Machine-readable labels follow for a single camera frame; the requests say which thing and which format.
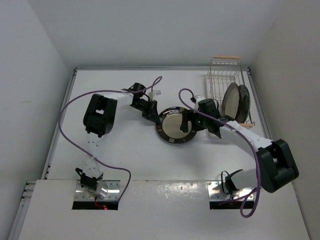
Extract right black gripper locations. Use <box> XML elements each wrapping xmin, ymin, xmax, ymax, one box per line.
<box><xmin>180</xmin><ymin>109</ymin><xmax>209</xmax><ymax>133</ymax></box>

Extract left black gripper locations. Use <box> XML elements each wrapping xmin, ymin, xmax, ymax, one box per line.
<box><xmin>131</xmin><ymin>99</ymin><xmax>160</xmax><ymax>124</ymax></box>

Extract brown checkered rim plate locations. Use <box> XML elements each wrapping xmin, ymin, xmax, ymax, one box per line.
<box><xmin>155</xmin><ymin>106</ymin><xmax>197</xmax><ymax>144</ymax></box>

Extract dark rim beige plate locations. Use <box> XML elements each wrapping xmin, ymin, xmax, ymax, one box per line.
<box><xmin>221</xmin><ymin>82</ymin><xmax>240</xmax><ymax>119</ymax></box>

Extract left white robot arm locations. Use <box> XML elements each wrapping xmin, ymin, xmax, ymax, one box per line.
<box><xmin>75</xmin><ymin>82</ymin><xmax>161</xmax><ymax>200</ymax></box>

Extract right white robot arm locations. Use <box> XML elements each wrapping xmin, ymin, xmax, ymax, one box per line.
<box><xmin>180</xmin><ymin>95</ymin><xmax>299</xmax><ymax>194</ymax></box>

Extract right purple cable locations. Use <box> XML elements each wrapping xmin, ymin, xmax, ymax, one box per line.
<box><xmin>178</xmin><ymin>87</ymin><xmax>262</xmax><ymax>218</ymax></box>

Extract purple cable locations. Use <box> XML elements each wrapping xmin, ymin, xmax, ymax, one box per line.
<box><xmin>178</xmin><ymin>87</ymin><xmax>262</xmax><ymax>218</ymax></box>
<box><xmin>57</xmin><ymin>75</ymin><xmax>163</xmax><ymax>202</ymax></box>

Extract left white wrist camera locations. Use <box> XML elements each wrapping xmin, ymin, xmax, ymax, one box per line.
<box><xmin>148</xmin><ymin>90</ymin><xmax>161</xmax><ymax>101</ymax></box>

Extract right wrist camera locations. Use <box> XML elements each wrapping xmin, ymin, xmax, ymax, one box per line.
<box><xmin>191</xmin><ymin>95</ymin><xmax>206</xmax><ymax>110</ymax></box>

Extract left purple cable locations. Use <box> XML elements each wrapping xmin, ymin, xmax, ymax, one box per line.
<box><xmin>57</xmin><ymin>75</ymin><xmax>163</xmax><ymax>202</ymax></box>

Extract white wire dish rack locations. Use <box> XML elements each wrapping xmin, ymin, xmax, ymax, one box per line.
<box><xmin>206</xmin><ymin>55</ymin><xmax>255</xmax><ymax>129</ymax></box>

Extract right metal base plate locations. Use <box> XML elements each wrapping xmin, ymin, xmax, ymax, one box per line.
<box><xmin>206</xmin><ymin>180</ymin><xmax>253</xmax><ymax>202</ymax></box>

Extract metal base plate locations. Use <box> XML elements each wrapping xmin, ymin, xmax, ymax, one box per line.
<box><xmin>73</xmin><ymin>180</ymin><xmax>120</xmax><ymax>202</ymax></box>
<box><xmin>206</xmin><ymin>180</ymin><xmax>253</xmax><ymax>202</ymax></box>

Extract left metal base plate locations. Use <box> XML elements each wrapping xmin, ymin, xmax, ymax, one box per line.
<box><xmin>73</xmin><ymin>180</ymin><xmax>120</xmax><ymax>202</ymax></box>

